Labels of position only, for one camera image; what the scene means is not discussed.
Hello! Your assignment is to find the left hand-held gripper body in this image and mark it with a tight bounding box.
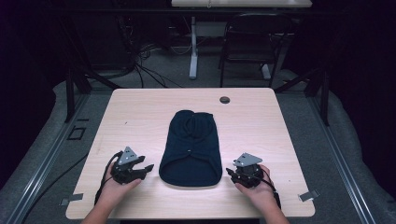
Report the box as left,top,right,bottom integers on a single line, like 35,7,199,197
110,146,148,185

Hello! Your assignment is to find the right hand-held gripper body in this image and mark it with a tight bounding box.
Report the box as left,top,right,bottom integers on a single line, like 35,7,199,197
233,151,265,189

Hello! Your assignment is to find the dark blue pet garment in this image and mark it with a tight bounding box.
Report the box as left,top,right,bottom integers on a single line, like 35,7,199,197
158,109,224,188

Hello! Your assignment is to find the person's left hand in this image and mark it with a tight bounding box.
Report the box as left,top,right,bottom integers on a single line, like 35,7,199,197
98,169,143,204

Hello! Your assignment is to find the person's right hand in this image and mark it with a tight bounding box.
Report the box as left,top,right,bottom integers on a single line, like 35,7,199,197
233,163,277,214

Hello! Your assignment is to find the grey tape strip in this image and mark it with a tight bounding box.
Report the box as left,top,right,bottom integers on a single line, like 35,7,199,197
59,192,85,207
297,189,320,203

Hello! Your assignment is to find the black metal stand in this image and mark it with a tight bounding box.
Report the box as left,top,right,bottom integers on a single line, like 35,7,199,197
273,66,332,127
60,12,123,124

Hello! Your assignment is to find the white desk foot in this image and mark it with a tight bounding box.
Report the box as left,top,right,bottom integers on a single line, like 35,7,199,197
261,63,273,81

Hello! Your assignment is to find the white desk leg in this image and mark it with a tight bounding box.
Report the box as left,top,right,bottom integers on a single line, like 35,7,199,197
188,16,200,80

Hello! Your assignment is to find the black folding chair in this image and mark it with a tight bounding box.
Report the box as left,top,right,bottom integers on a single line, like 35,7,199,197
217,12,294,90

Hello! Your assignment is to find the white desk top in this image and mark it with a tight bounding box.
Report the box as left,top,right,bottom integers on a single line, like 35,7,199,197
170,0,313,8

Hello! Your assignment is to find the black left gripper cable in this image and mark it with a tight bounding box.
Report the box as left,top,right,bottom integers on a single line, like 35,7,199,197
93,150,124,206

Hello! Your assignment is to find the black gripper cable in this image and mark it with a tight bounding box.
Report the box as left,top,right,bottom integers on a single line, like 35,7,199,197
260,175,282,210
93,150,124,206

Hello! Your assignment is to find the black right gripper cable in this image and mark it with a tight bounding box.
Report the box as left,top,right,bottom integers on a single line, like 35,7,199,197
260,175,282,210

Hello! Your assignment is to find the black floor cable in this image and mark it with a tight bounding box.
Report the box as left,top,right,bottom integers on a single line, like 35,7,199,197
21,152,90,224

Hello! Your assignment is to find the aluminium floor rail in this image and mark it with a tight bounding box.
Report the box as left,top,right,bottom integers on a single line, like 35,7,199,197
306,92,378,224
5,92,92,224

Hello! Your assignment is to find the bundle of floor cables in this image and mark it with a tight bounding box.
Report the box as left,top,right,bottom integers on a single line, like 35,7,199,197
132,41,185,90

